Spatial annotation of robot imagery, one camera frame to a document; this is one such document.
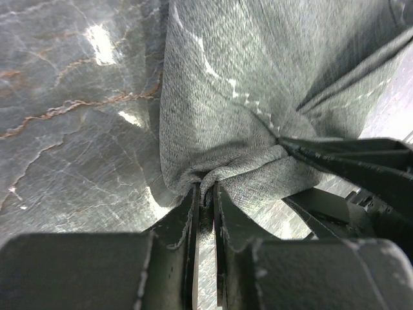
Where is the grey cloth napkin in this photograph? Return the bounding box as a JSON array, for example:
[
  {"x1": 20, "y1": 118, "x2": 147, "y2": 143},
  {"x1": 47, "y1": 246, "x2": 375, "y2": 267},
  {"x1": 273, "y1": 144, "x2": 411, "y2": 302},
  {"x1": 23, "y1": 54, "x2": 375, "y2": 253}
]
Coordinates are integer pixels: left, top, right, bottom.
[{"x1": 159, "y1": 1, "x2": 412, "y2": 212}]

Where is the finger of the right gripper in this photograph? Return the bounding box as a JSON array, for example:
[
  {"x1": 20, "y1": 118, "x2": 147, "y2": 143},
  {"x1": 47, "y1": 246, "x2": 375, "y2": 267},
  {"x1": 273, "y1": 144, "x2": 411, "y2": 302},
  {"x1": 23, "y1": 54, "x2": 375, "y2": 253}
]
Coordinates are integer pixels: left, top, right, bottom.
[
  {"x1": 279, "y1": 137, "x2": 412, "y2": 213},
  {"x1": 283, "y1": 189, "x2": 376, "y2": 239}
]

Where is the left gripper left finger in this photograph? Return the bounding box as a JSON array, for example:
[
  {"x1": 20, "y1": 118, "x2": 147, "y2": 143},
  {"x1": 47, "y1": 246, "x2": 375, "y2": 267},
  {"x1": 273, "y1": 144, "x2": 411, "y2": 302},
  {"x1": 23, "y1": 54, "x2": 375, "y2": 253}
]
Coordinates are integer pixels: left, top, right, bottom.
[{"x1": 1, "y1": 185, "x2": 199, "y2": 309}]

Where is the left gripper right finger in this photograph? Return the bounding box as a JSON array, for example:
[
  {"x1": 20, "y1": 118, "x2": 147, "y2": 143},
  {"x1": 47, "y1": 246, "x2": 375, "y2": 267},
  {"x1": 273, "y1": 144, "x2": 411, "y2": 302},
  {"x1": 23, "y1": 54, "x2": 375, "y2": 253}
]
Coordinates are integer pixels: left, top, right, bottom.
[{"x1": 214, "y1": 185, "x2": 412, "y2": 309}]

